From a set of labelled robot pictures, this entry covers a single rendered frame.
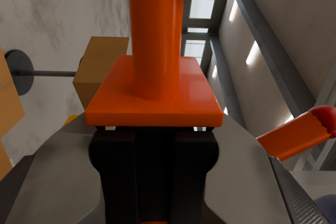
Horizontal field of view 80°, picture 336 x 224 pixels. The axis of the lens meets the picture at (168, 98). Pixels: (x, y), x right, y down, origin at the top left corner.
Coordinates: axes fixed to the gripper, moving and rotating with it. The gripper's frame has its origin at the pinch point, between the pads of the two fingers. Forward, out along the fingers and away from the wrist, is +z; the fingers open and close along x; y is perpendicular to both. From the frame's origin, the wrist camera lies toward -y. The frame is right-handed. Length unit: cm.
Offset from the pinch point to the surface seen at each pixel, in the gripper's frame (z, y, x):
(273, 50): 417, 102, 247
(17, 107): 78, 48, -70
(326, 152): 150, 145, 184
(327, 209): 5.2, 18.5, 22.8
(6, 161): 20.0, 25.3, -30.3
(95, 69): 138, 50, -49
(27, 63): 173, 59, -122
